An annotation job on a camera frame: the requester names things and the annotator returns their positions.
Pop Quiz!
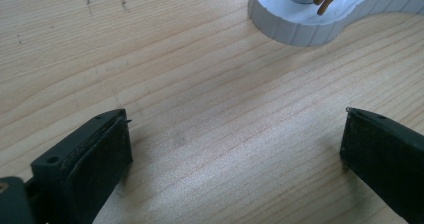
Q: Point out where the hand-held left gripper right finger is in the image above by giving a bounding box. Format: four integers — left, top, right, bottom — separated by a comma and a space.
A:
339, 106, 424, 224

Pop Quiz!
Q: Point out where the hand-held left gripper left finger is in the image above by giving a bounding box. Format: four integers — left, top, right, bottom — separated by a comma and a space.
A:
30, 108, 134, 224

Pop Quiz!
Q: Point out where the white branched stand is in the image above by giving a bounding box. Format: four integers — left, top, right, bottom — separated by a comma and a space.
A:
247, 0, 424, 48

